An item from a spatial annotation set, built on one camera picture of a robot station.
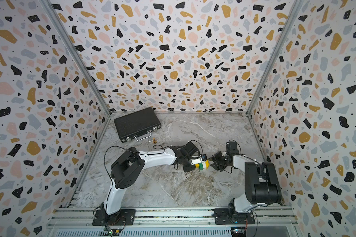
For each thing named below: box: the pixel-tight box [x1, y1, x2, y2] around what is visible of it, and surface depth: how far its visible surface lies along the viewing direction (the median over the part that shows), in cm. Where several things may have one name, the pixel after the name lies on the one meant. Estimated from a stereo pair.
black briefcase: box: [113, 107, 162, 143], surface depth 109 cm
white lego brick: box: [190, 157, 203, 165], surface depth 83 cm
